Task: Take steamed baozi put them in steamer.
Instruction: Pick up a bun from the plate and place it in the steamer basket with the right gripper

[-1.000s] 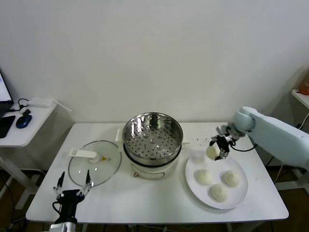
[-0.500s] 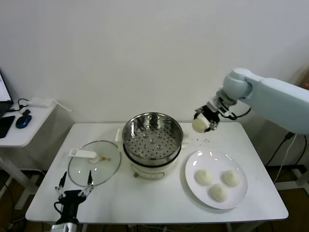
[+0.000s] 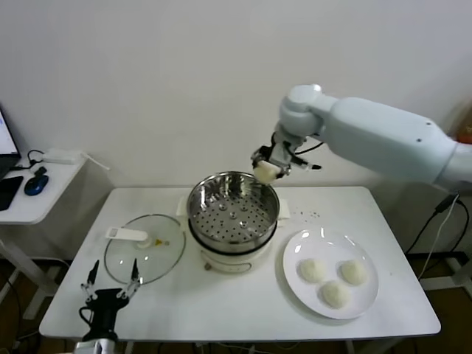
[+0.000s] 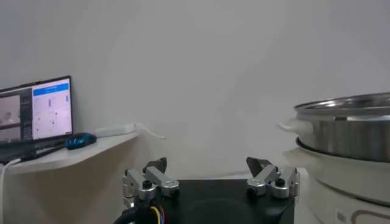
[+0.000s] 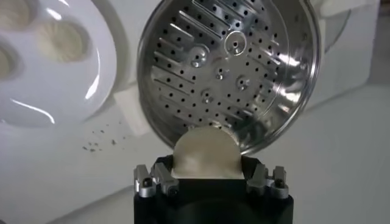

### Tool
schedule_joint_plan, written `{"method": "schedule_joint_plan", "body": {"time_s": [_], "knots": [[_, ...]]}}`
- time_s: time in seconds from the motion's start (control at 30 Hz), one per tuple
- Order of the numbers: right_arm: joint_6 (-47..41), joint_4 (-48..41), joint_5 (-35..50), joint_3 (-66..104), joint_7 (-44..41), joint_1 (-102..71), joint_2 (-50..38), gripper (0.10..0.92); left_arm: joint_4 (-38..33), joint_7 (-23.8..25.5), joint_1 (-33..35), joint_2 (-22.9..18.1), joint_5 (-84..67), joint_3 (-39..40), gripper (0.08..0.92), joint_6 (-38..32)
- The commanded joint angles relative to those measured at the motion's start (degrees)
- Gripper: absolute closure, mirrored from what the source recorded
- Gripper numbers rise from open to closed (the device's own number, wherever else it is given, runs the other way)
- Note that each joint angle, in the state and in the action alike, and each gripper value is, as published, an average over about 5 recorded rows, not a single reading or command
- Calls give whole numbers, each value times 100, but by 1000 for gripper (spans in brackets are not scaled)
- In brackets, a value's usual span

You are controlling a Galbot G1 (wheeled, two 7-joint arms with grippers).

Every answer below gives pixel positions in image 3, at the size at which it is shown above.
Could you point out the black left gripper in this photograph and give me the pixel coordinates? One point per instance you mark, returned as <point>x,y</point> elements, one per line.
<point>108,306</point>

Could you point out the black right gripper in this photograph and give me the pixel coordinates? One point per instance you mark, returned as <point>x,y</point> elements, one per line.
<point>280,154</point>

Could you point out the white steamed baozi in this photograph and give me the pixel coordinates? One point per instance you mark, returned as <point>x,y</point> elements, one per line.
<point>334,294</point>
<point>354,272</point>
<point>266,172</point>
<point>312,270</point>

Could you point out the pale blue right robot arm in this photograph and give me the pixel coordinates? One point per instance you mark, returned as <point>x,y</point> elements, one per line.
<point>368,129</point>

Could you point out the stainless steel steamer basket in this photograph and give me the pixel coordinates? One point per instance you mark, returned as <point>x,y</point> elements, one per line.
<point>206,228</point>

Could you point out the glass pot lid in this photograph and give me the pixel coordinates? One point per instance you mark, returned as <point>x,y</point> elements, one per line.
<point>125,265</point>

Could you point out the scattered dark crumbs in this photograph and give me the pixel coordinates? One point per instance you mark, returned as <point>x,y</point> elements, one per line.
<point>314,214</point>

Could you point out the white round plate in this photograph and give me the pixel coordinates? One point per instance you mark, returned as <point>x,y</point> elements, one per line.
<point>295,258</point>

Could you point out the white side desk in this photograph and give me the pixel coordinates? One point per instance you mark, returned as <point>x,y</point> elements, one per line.
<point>44,206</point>

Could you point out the white electric cooker base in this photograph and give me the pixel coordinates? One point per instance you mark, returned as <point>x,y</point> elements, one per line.
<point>228,263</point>

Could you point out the blue computer mouse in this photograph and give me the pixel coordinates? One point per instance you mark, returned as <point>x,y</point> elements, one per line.
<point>37,185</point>

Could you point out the white rectangular box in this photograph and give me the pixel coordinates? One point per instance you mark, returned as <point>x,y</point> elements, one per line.
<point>60,157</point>

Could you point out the black phone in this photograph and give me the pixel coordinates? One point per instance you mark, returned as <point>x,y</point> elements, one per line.
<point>9,191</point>

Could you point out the black laptop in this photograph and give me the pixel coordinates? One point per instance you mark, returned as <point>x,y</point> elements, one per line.
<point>5,140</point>

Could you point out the orange object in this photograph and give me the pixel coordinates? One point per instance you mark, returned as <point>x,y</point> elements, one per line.
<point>465,131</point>

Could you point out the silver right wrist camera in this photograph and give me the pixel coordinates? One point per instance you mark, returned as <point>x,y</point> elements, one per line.
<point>304,164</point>

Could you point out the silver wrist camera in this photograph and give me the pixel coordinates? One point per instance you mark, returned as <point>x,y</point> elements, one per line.
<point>94,346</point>
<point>304,164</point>

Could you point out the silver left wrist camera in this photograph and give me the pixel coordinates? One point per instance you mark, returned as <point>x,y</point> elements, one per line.
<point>94,346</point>

